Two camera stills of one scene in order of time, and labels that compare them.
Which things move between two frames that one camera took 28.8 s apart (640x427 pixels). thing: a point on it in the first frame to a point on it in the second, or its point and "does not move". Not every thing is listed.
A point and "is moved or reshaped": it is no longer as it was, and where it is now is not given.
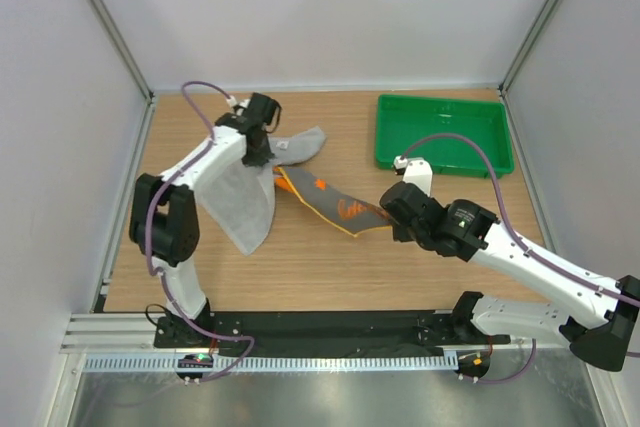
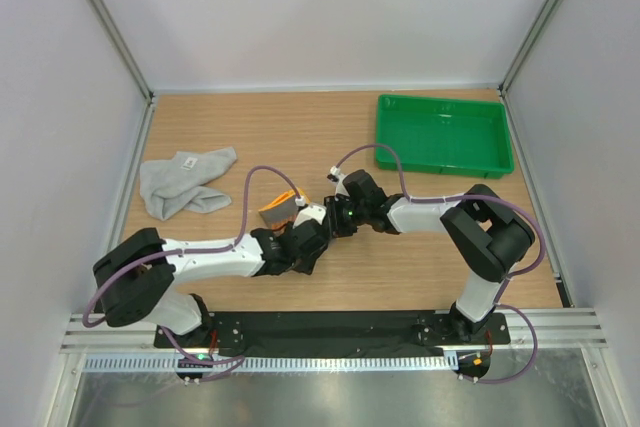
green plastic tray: (403, 119) does not move
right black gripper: (399, 233) to (338, 228)
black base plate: (328, 330) does not move
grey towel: (241, 197) is moved or reshaped
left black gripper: (261, 158) to (307, 264)
